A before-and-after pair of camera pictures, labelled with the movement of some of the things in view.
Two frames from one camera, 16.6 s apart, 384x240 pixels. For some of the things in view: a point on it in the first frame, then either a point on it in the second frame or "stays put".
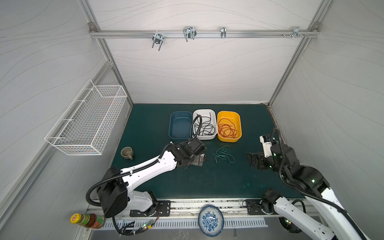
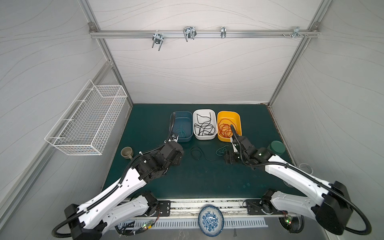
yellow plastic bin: [229, 126] stays put
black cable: [204, 126] stays put
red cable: [226, 128] stays put
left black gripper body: [197, 160] to [177, 161]
